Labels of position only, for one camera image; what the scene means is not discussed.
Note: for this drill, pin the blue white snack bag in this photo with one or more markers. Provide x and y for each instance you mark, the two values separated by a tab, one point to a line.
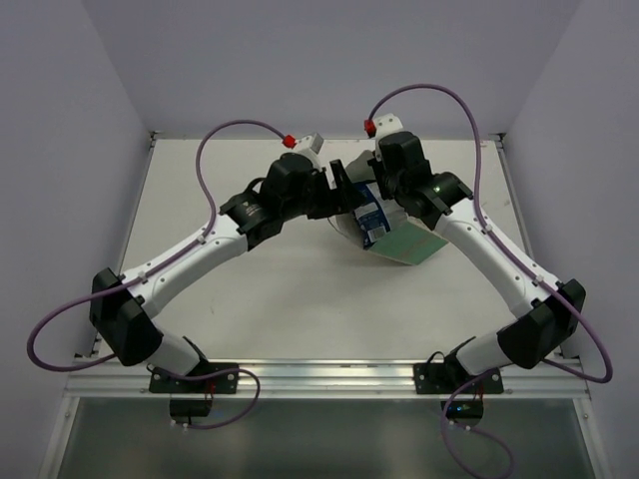
376	217

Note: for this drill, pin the right black control box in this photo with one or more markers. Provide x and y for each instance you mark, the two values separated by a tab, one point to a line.
466	411

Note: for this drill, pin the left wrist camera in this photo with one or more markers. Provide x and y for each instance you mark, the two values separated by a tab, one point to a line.
309	145

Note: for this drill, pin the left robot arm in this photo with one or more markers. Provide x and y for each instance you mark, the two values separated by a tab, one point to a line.
125	305

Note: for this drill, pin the black control box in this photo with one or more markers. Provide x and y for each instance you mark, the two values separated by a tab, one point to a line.
185	410
466	411

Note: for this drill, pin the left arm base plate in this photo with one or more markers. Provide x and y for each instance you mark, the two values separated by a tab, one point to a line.
207	378

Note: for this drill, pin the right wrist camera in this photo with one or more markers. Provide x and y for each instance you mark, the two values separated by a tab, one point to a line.
382	126

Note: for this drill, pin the left black control box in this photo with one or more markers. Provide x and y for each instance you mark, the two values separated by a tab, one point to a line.
185	410

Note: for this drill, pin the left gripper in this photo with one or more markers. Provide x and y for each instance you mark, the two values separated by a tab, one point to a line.
325	190

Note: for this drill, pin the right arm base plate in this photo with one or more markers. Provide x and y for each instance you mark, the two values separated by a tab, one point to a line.
436	378

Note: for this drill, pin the aluminium rail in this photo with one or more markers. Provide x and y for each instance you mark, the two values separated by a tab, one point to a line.
338	379

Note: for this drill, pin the green paper bag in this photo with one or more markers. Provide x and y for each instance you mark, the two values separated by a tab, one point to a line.
410	243

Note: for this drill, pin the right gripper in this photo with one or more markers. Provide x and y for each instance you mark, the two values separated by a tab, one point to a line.
377	166

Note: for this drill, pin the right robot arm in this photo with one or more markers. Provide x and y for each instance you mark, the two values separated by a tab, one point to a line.
537	299

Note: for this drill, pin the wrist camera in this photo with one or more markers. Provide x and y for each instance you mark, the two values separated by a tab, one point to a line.
309	145
382	126

